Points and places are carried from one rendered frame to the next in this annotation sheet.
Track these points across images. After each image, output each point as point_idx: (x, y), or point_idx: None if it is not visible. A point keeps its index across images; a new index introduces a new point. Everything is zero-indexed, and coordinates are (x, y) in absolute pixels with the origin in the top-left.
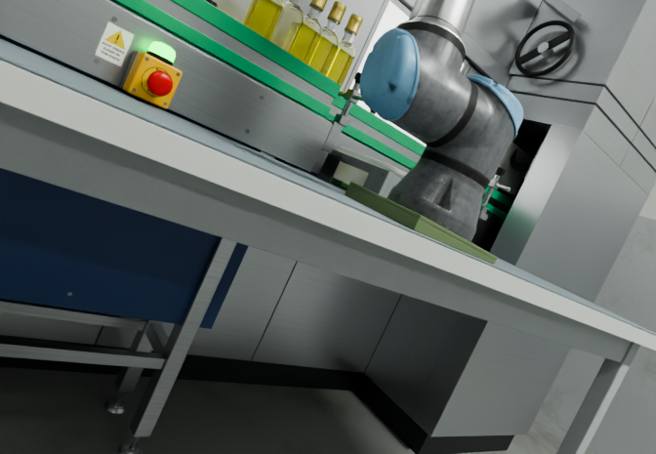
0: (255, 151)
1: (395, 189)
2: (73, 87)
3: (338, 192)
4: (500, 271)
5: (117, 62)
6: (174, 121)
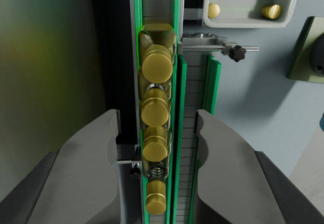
0: (220, 97)
1: (323, 76)
2: (290, 174)
3: (289, 86)
4: None
5: None
6: (262, 149)
